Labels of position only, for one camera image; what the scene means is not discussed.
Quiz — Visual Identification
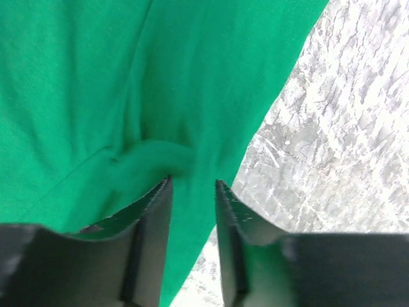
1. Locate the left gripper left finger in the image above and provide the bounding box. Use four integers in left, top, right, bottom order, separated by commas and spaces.
63, 175, 174, 307

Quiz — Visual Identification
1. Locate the green t shirt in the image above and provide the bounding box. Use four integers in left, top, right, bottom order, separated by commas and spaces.
1, 1, 326, 306

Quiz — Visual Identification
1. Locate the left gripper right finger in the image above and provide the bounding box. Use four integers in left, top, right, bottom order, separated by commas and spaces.
215, 180, 288, 306

